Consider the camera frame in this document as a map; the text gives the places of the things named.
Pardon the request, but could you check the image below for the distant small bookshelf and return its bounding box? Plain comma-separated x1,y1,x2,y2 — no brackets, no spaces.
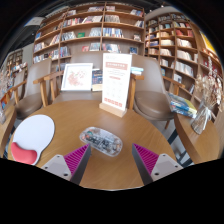
4,48,28,73

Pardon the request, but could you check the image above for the white framed floral picture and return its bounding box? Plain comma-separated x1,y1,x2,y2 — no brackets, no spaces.
60,62,94,92

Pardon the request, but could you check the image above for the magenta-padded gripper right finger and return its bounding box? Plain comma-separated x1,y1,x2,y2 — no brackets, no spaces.
131,143,184,186

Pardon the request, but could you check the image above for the transparent computer mouse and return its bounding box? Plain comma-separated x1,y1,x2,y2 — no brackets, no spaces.
78,126,124,158

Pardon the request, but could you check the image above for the round wooden side table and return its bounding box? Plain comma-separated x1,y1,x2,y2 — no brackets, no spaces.
0,106,17,158
173,111,223,164

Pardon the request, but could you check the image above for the wide wooden bookshelf with books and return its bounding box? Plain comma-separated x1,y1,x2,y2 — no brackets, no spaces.
32,2,146,64

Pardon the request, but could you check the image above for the small stack of pale books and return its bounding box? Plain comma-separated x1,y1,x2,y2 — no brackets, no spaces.
129,66,145,76

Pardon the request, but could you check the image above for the curved wooden bookshelf with books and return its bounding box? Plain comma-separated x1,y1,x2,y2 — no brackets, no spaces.
144,11,224,111

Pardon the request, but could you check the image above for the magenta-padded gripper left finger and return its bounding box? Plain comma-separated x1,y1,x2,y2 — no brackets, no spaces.
40,143,93,186

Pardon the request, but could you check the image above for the glass vase with beige flowers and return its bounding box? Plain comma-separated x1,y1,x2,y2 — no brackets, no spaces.
189,64,224,135

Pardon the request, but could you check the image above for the white mouse pad red rest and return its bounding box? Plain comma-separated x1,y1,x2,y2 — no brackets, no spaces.
10,114,56,166

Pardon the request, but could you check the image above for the white sign on wooden base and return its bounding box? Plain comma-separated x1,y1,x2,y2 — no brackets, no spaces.
98,52,133,118

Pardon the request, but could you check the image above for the dark blue book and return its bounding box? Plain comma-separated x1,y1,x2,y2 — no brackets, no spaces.
91,68,104,92

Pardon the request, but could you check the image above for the stack of blue magazines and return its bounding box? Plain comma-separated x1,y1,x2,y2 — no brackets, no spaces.
166,91,198,119

